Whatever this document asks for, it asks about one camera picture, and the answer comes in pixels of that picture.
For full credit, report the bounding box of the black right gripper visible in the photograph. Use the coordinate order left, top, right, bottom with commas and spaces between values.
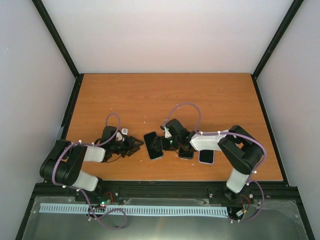
150, 136, 180, 152

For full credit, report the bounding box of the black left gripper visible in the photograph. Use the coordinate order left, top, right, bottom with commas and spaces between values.
111, 135, 144, 158

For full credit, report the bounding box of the clear magsafe phone case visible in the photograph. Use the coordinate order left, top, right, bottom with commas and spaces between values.
143, 131, 165, 161

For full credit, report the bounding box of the black phone case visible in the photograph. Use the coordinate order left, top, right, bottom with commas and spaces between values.
177, 147, 195, 160

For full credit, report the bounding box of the black screen phone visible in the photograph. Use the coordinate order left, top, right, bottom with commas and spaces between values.
178, 148, 195, 160

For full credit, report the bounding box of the lavender phone case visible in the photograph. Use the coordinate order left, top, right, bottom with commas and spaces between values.
198, 149, 216, 165

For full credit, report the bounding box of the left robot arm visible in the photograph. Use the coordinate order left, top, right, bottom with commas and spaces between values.
39, 126, 144, 202

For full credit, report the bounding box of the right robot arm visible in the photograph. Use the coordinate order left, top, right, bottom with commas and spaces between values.
144, 118, 267, 198

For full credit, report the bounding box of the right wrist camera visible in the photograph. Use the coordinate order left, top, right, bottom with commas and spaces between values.
160, 124, 172, 139

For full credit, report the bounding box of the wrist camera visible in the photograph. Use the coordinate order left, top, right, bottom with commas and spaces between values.
160, 124, 172, 139
115, 128, 129, 142

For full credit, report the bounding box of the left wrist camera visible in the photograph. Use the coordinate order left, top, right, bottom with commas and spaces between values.
115, 128, 129, 142

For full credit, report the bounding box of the black aluminium frame rail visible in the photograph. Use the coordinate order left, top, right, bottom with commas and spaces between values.
34, 180, 300, 208

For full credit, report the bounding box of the light blue cable duct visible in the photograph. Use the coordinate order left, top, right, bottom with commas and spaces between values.
38, 203, 228, 218

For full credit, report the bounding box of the metal base plate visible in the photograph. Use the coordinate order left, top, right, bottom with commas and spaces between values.
22, 197, 308, 240

